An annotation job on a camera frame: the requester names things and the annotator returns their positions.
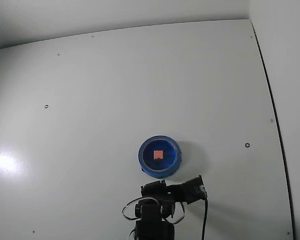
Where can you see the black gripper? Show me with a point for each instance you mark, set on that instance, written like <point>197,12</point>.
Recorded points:
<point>153,189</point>

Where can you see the small orange cube block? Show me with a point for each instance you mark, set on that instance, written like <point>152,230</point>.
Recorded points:
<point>158,155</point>

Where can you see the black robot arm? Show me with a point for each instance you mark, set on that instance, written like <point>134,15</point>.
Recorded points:
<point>153,222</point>

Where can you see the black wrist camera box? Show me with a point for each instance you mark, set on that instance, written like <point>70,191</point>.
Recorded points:
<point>195,190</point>

